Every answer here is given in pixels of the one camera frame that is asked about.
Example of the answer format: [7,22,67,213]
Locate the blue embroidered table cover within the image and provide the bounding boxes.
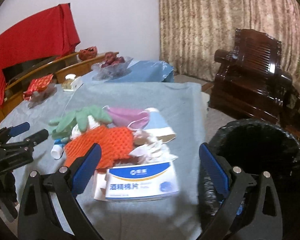
[82,60,174,83]

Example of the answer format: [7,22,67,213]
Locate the beige patterned curtain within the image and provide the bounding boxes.
[159,0,300,87]

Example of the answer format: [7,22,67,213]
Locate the glass fruit bowl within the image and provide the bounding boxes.
[91,57,133,81]

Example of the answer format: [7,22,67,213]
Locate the small glass dish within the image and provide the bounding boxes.
[28,83,57,108]

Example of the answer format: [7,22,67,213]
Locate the wooden tv cabinet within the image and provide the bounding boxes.
[0,52,106,123]

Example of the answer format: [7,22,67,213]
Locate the small white bottle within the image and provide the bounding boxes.
[51,139,65,160]

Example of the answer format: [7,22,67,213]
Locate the red cloth cover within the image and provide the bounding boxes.
[0,3,80,106]

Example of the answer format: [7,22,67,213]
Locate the white tissue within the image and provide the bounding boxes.
[129,129,178,164]

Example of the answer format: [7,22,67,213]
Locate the black lined trash bin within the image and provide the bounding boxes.
[198,119,300,239]

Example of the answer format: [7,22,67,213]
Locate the red snack packet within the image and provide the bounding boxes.
[23,74,53,101]

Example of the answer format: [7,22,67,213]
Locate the dark wooden armchair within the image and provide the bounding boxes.
[209,29,293,124]

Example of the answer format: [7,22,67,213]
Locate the alcohol wipes box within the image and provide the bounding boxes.
[93,161,179,202]

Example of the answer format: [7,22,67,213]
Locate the grey-blue tablecloth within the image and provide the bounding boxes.
[0,82,205,239]

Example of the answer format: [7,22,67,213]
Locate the red apples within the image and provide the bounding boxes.
[101,52,125,68]

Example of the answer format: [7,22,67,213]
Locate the pink face mask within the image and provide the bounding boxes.
[103,106,150,130]

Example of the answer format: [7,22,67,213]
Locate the blue white paper cup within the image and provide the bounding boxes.
[143,107,176,143]

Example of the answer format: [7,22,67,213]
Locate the green rubber glove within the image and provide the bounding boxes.
[49,105,113,139]

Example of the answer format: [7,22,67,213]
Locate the dark wooden side table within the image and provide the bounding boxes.
[280,87,300,141]

